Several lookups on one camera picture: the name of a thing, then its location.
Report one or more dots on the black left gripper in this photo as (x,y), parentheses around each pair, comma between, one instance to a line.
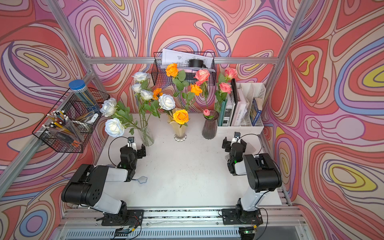
(139,154)

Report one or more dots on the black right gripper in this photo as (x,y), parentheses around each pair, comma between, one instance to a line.
(226,145)

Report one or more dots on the pink tulip flower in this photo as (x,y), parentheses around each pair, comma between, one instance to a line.
(207,114)

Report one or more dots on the large white rose flower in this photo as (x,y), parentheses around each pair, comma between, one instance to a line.
(114,109)

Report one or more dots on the orange marigold flower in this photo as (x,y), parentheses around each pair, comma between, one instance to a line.
(157,93)

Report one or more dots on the orange rose flower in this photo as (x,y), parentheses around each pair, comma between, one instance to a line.
(178,78)
(190,97)

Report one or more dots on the tall white rose flower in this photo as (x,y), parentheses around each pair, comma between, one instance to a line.
(143,94)

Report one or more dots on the large pink rose flower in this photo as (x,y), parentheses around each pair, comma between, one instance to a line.
(202,77)

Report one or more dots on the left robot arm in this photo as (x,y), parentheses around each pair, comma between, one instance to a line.
(86,188)

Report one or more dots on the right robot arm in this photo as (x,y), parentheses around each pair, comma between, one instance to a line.
(263,178)

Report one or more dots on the clear glass vase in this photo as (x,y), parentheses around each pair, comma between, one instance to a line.
(146,135)

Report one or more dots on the purple ribbed glass vase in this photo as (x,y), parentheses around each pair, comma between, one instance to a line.
(210,126)

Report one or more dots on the blue paperback book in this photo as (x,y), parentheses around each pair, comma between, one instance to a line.
(256,110)

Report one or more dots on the white plastic file organizer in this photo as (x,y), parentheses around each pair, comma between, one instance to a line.
(250,90)

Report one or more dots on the white pink book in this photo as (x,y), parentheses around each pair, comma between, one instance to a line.
(240,110)

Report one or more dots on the yellow fluted glass vase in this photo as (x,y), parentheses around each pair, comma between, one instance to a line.
(179,130)

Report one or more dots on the pen cup with pens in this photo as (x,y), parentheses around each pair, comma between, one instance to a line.
(63,128)

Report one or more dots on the blue lid pencil jar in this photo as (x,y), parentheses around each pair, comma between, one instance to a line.
(83,93)

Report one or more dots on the black tape roll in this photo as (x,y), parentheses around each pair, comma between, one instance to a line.
(196,63)

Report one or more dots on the white paper sheets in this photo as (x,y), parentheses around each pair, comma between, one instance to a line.
(182,59)

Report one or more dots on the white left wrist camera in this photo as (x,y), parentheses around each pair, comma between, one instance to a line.
(131,143)

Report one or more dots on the black wire side basket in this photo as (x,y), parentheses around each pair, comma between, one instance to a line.
(83,119)

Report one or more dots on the metal base rail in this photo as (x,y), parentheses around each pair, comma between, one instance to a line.
(194,223)

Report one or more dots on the black wire wall basket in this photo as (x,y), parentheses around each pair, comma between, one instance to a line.
(160,77)

